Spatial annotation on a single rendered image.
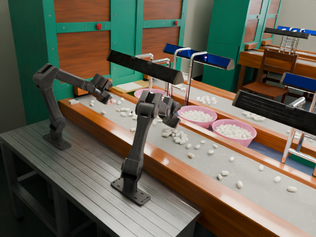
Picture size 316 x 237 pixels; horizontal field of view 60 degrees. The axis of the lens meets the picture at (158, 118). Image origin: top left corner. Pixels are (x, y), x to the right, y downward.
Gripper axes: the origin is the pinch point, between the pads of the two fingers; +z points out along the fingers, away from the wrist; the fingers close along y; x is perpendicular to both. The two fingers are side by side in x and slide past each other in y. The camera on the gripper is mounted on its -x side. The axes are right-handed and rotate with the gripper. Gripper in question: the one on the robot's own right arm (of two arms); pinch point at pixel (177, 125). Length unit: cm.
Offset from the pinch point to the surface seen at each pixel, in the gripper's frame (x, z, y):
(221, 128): -12.9, 17.3, -18.2
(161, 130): 7.5, -6.2, 4.2
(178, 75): -21.6, -26.3, -1.8
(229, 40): -175, 185, 116
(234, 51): -165, 195, 104
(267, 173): 2, 0, -59
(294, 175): -3, 3, -69
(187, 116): -11.3, 15.6, 6.7
